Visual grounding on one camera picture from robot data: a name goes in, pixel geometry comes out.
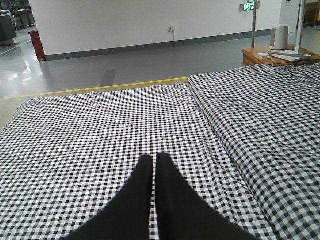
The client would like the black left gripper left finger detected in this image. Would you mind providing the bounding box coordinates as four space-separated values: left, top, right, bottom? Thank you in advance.
64 155 153 240

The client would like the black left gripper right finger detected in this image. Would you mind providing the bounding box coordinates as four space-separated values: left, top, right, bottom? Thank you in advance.
155 153 255 240

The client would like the checkered bed sheet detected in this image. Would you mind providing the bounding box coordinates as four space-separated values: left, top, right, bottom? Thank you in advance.
0 83 278 240

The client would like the checkered folded quilt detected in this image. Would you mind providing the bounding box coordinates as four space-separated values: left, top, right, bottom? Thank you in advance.
188 63 320 240

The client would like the wooden nightstand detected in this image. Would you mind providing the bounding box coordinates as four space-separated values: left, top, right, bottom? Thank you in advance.
242 46 320 67

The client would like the white charger adapter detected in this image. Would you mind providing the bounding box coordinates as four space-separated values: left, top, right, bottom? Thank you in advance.
258 52 270 60

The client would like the white cylindrical speaker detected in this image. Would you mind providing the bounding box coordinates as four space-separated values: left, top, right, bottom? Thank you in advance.
269 24 289 52

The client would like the green exit sign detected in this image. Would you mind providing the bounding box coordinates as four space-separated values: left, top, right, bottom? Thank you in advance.
239 1 261 12

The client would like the grey metal pole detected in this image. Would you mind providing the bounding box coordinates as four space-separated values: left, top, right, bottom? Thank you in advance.
251 0 258 48

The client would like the wall power socket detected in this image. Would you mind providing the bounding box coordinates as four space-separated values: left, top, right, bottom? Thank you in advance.
168 25 176 32

